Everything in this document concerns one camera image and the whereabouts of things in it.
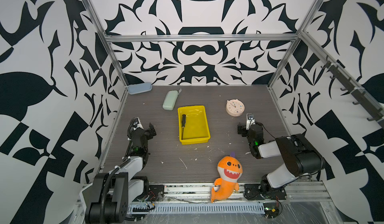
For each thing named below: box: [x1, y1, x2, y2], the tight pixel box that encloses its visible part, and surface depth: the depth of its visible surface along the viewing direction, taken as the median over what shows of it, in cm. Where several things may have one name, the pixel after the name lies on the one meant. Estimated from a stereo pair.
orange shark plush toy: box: [211, 152, 243, 203], surface depth 75 cm
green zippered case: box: [162, 88, 182, 111], surface depth 111 cm
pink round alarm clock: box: [225, 98, 245, 117], surface depth 107 cm
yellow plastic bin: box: [177, 105, 211, 145], surface depth 98 cm
